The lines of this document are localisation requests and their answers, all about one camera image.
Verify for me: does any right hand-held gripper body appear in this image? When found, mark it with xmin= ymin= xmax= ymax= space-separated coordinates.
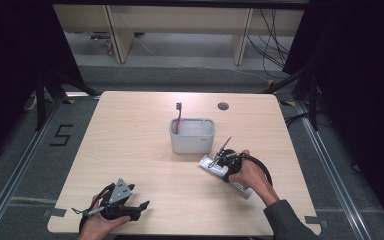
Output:
xmin=209 ymin=135 xmax=245 ymax=184

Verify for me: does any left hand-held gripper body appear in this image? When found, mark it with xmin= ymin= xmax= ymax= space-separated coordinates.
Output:
xmin=97 ymin=177 xmax=142 ymax=222

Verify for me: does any grey toothbrush holder box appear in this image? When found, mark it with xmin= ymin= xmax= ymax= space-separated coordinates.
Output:
xmin=169 ymin=117 xmax=216 ymax=155

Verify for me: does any pink and grey toothbrush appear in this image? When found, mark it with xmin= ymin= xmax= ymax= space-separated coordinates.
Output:
xmin=174 ymin=101 xmax=183 ymax=135

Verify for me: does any person's right hand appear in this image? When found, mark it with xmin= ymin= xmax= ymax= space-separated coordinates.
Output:
xmin=227 ymin=149 xmax=280 ymax=208

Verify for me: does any person's left hand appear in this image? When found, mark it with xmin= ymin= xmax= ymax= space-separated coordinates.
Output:
xmin=77 ymin=195 xmax=132 ymax=240

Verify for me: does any black metal stand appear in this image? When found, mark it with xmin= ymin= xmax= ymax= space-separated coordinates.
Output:
xmin=259 ymin=61 xmax=322 ymax=132
xmin=34 ymin=65 xmax=102 ymax=132

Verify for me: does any beige wooden desk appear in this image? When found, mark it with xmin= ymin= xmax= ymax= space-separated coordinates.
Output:
xmin=52 ymin=3 xmax=306 ymax=66

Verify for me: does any black curtain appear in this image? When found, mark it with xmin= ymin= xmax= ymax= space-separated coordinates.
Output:
xmin=282 ymin=0 xmax=384 ymax=231
xmin=0 ymin=0 xmax=85 ymax=168

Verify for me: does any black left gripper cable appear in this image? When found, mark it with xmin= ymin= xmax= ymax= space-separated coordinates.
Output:
xmin=78 ymin=183 xmax=113 ymax=233

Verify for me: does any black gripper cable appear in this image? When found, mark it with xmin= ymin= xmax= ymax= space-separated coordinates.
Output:
xmin=236 ymin=152 xmax=274 ymax=188
xmin=78 ymin=183 xmax=113 ymax=233

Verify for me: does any grey cable plug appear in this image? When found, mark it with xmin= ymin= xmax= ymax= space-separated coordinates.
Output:
xmin=71 ymin=205 xmax=107 ymax=217

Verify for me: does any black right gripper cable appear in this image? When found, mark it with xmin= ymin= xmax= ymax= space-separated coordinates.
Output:
xmin=236 ymin=152 xmax=274 ymax=188

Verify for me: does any aluminium floor rail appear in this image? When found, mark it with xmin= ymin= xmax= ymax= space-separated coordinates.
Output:
xmin=0 ymin=98 xmax=63 ymax=240
xmin=294 ymin=100 xmax=373 ymax=240

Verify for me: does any bundle of black cables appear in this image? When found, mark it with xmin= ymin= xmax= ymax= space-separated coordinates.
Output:
xmin=245 ymin=8 xmax=292 ymax=80

